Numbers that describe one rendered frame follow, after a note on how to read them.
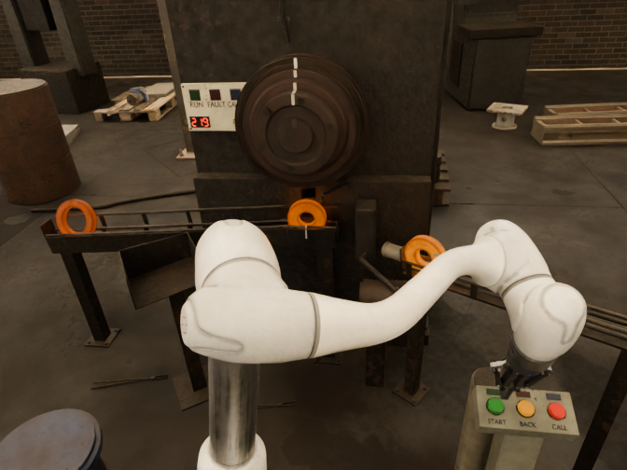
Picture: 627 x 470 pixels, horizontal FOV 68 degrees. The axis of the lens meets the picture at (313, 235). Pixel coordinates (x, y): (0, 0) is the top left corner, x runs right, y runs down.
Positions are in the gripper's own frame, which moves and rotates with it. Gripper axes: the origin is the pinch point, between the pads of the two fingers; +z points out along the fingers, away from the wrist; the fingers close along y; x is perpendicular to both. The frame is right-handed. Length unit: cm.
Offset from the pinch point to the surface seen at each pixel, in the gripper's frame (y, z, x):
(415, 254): 19, 21, -55
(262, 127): 71, -17, -77
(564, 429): -15.8, 12.7, 4.4
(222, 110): 92, -9, -97
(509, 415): -3.2, 12.8, 2.0
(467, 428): 2.0, 42.8, -2.9
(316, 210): 56, 21, -74
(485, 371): -1.9, 26.9, -15.4
